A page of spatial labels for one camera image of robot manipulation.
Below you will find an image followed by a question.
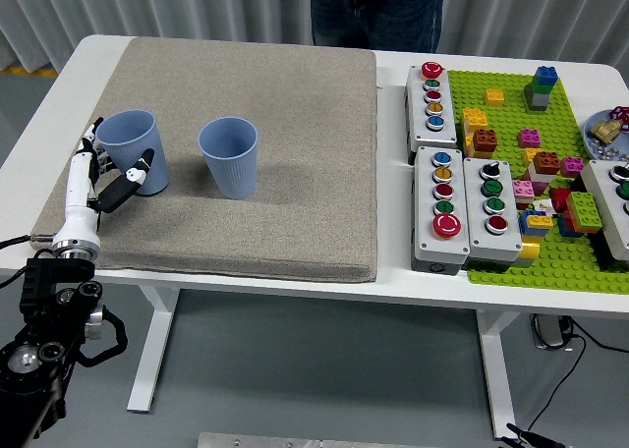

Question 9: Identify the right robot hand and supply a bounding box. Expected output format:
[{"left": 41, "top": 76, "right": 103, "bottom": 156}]
[{"left": 498, "top": 421, "right": 566, "bottom": 448}]

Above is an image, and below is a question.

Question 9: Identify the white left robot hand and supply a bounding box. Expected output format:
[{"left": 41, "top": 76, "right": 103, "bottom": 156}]
[{"left": 52, "top": 116, "right": 155, "bottom": 247}]

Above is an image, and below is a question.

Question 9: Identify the blue ribbed plastic cup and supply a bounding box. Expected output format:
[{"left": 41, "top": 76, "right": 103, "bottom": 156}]
[
  {"left": 198, "top": 117, "right": 259, "bottom": 201},
  {"left": 95, "top": 109, "right": 171, "bottom": 197}
]

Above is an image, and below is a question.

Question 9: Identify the white table leg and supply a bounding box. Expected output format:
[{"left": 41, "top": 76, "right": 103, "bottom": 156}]
[
  {"left": 126, "top": 283, "right": 181, "bottom": 415},
  {"left": 474, "top": 309, "right": 520, "bottom": 440}
]

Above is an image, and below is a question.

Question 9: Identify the grey power strip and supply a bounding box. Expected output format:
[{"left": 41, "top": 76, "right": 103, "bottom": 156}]
[{"left": 529, "top": 312, "right": 574, "bottom": 351}]

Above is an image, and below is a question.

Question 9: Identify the yellow round toy block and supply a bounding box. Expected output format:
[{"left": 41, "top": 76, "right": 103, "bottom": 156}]
[{"left": 518, "top": 236, "right": 542, "bottom": 261}]

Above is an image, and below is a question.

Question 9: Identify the grey-brown fabric mat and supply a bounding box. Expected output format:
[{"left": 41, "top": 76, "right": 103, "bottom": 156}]
[{"left": 29, "top": 35, "right": 379, "bottom": 284}]

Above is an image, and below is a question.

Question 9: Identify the four-button box black selector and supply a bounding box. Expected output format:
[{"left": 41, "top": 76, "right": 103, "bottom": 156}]
[{"left": 462, "top": 156, "right": 524, "bottom": 274}]

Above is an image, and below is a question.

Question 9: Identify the five-button box large red mushroom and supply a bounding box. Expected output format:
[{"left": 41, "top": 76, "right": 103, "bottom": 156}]
[{"left": 410, "top": 145, "right": 472, "bottom": 276}]

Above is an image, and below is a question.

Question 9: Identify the white pleated curtain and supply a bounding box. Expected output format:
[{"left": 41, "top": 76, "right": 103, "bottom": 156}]
[{"left": 0, "top": 0, "right": 629, "bottom": 74}]

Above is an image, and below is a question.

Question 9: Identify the light green toy block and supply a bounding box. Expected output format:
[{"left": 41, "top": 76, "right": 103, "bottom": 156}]
[{"left": 564, "top": 191, "right": 603, "bottom": 233}]

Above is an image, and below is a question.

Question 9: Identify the red toy block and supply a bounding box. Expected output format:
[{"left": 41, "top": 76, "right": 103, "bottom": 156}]
[{"left": 548, "top": 187, "right": 574, "bottom": 216}]

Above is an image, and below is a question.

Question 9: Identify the white button box black base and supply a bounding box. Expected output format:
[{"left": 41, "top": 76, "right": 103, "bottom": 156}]
[{"left": 579, "top": 158, "right": 629, "bottom": 263}]

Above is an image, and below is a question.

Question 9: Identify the white toy block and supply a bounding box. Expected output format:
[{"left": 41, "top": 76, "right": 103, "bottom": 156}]
[{"left": 523, "top": 165, "right": 554, "bottom": 184}]

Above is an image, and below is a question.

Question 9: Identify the brown toy block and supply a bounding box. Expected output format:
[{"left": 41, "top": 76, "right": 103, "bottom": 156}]
[
  {"left": 471, "top": 128, "right": 498, "bottom": 153},
  {"left": 532, "top": 150, "right": 561, "bottom": 176}
]

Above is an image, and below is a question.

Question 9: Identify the light blue plate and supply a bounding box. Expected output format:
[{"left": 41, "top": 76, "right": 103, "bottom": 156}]
[{"left": 583, "top": 109, "right": 629, "bottom": 160}]

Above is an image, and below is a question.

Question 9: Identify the five-button box small red mushroom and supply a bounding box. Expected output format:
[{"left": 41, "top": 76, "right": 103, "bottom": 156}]
[{"left": 403, "top": 62, "right": 459, "bottom": 165}]

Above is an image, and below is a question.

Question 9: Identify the brass valve fitting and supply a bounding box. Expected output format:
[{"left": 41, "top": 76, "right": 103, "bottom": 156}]
[{"left": 589, "top": 118, "right": 621, "bottom": 142}]

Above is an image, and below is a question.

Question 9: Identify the green studded baseplate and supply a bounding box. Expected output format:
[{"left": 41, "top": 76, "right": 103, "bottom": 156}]
[{"left": 445, "top": 68, "right": 629, "bottom": 297}]

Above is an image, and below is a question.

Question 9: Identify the person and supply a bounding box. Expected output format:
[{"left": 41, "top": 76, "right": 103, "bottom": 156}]
[{"left": 310, "top": 0, "right": 443, "bottom": 54}]

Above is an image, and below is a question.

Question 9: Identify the dark green toy block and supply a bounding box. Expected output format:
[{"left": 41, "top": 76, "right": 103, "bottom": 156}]
[{"left": 523, "top": 78, "right": 554, "bottom": 98}]

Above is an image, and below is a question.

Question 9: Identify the black power cable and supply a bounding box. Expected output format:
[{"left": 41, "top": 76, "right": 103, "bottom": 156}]
[
  {"left": 520, "top": 334, "right": 587, "bottom": 439},
  {"left": 564, "top": 316, "right": 629, "bottom": 355}
]

